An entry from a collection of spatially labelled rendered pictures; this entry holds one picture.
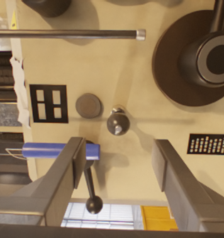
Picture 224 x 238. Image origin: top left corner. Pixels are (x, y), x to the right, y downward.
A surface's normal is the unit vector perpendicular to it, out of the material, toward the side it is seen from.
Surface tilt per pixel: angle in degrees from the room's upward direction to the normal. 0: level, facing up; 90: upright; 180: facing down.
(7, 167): 90
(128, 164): 90
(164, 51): 90
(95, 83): 90
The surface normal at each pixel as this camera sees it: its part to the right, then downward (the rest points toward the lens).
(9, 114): -0.04, 0.28
